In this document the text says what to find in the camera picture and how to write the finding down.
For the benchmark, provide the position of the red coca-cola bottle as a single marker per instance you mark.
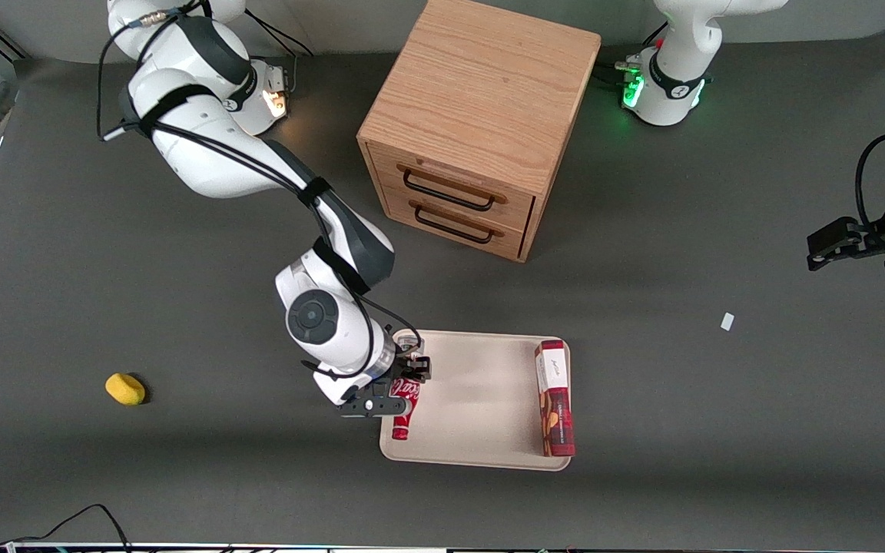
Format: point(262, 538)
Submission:
point(401, 426)

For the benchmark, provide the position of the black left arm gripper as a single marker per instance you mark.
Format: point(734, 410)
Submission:
point(875, 236)

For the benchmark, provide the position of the red snack box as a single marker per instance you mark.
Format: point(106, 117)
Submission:
point(555, 399)

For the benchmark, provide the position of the beige plastic tray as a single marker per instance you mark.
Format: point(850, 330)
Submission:
point(473, 399)

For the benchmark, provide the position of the wooden drawer cabinet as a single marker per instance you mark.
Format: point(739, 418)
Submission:
point(481, 84)

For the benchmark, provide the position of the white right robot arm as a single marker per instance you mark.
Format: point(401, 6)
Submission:
point(204, 153)

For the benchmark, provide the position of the yellow sponge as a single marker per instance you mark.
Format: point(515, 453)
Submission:
point(125, 389)

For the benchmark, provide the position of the small white paper slip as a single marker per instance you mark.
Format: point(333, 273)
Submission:
point(727, 321)

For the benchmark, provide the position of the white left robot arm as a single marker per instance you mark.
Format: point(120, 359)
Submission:
point(673, 77)

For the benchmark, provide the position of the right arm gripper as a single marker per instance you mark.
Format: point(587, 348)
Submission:
point(406, 369)

